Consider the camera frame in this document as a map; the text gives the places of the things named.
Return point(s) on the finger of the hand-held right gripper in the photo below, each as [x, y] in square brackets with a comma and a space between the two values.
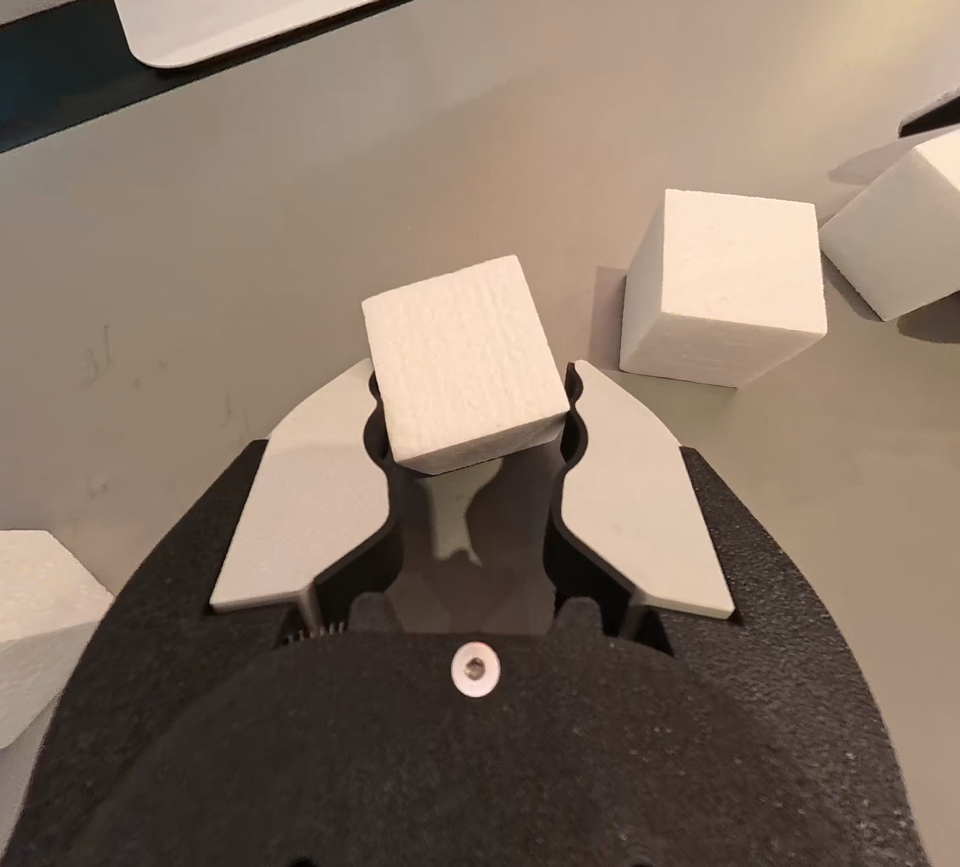
[941, 117]

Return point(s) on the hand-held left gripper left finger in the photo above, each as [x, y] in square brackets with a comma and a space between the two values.
[307, 514]

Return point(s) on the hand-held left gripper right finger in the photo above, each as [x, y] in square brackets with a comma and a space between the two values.
[645, 522]

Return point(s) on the white hard foam cube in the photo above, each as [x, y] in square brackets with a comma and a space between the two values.
[457, 357]
[720, 267]
[900, 237]
[37, 597]

